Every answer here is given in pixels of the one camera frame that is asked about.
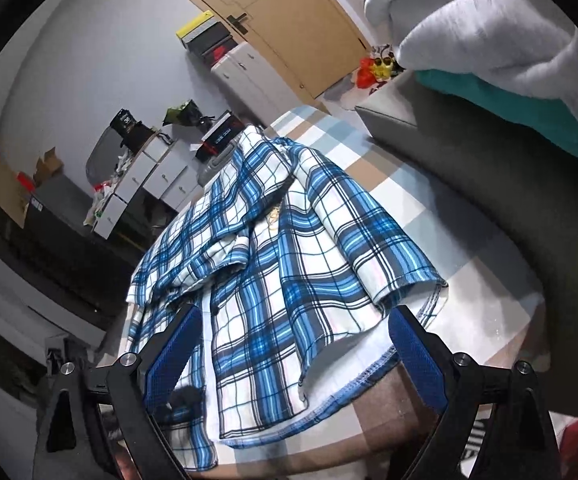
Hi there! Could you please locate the black low cabinet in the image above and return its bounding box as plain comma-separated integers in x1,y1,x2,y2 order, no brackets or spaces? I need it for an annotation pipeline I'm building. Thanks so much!
0,175,145,331

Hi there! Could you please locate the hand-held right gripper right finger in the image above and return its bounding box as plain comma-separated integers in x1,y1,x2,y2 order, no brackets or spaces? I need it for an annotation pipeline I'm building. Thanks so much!
388,305,562,480

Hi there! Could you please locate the flat cardboard box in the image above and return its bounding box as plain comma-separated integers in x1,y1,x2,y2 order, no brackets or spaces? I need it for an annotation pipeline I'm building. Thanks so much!
0,162,37,228

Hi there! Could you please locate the wooden door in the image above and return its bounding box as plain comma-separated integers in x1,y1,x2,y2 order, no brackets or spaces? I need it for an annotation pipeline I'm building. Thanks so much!
142,0,385,101

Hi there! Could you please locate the open cardboard box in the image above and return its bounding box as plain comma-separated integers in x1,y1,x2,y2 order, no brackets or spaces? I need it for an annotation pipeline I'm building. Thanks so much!
33,147,65,187

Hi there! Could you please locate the blue plaid shirt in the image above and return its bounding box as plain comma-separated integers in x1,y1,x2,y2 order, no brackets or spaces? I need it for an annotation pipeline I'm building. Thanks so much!
126,125,450,471

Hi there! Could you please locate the black shoe box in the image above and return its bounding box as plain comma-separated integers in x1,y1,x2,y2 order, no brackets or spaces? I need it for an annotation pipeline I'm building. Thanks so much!
189,25,237,67

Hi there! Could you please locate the white drawer cabinet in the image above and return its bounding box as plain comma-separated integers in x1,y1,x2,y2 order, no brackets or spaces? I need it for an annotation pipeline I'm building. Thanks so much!
210,42,315,128

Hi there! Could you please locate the black box with red stripe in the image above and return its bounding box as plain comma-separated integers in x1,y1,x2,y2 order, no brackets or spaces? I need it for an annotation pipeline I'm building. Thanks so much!
194,110,247,161

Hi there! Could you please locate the yellow black box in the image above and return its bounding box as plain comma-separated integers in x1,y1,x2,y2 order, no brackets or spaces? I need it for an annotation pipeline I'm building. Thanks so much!
175,10,218,52

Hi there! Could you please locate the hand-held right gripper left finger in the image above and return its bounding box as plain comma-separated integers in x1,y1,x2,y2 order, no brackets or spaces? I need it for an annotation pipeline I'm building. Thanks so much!
32,302,205,480

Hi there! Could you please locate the white drawer desk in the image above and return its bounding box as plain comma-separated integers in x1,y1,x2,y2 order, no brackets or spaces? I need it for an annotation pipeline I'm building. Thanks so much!
92,130,205,241

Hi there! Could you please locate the green cloth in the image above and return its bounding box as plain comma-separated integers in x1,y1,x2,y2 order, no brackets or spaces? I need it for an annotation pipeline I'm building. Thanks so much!
414,69,578,176

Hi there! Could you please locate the red yellow toy pile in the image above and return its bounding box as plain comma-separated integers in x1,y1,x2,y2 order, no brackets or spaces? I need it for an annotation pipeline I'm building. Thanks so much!
356,45,402,88

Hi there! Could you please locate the silver suitcase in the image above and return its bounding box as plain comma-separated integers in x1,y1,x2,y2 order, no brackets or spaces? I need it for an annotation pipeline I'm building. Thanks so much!
196,142,242,188

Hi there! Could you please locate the grey hoodie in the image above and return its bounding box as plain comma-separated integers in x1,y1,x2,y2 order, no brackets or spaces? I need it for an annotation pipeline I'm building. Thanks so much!
363,0,578,111

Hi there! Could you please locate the black door handle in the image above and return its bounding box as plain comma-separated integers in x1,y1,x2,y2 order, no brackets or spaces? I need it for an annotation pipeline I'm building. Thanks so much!
226,12,250,36

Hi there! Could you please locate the black pouch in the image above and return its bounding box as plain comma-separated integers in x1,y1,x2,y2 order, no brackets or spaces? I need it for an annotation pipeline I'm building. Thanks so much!
109,109,155,153

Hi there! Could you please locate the checkered bed sheet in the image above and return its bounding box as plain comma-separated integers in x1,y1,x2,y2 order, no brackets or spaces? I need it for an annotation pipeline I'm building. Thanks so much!
94,107,550,480

